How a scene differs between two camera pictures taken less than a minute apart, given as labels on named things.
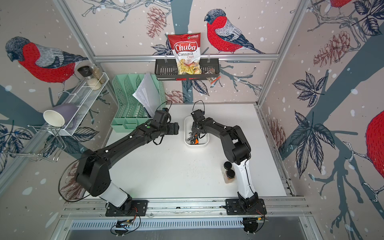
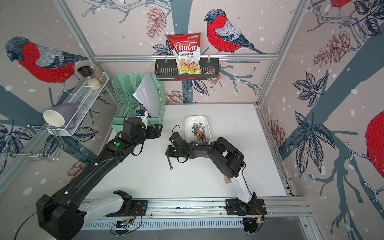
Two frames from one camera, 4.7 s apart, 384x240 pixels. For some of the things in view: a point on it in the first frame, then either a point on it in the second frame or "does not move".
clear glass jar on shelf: (97, 73) does not move
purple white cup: (60, 115) does not move
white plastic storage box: (187, 128) does not move
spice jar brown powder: (229, 176) does not move
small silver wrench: (190, 133) to (171, 167)
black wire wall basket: (166, 69) does not move
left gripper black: (174, 130) to (158, 131)
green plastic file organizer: (129, 113) does not move
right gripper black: (193, 126) to (168, 152)
